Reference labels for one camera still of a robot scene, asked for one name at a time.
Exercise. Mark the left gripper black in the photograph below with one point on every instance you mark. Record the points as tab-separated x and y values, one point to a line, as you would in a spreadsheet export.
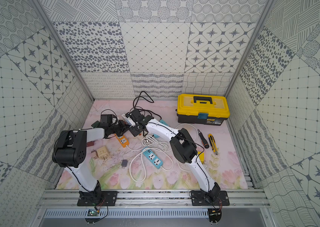
120	126

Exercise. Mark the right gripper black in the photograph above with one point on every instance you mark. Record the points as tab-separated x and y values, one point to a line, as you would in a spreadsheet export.
133	131

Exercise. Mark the orange power strip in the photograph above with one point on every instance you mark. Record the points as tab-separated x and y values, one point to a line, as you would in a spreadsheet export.
123	141

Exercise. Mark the green dragon cube socket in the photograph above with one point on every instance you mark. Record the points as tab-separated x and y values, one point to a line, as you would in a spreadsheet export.
96	124

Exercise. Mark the dark grey plug adapter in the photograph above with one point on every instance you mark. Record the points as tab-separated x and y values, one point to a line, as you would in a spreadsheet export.
124	163

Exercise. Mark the pink dual USB charger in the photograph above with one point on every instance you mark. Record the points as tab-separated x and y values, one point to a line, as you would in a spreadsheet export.
94	154

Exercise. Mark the blue power strip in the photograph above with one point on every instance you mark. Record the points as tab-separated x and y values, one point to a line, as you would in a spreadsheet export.
153	158

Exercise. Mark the yellow plug adapter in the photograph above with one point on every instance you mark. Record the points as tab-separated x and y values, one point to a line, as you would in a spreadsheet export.
201	156

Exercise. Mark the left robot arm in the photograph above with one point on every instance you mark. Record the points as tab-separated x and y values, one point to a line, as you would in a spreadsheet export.
70	149

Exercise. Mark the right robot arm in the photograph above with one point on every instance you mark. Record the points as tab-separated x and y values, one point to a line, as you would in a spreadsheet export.
182	145

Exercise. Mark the black red screwdriver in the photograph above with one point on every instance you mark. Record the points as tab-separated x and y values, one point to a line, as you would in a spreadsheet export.
203	140

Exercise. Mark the yellow black toolbox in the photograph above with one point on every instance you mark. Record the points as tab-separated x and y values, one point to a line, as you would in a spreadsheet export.
202	109

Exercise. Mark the yellow utility knife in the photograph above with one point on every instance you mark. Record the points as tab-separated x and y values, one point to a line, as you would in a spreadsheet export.
213	144

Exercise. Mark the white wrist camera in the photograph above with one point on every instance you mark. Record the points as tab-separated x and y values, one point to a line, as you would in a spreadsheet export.
128	120

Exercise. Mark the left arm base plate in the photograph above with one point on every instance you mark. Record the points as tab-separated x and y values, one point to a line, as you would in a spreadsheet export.
97	198

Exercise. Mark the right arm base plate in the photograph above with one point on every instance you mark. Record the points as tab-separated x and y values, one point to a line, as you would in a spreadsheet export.
201	198

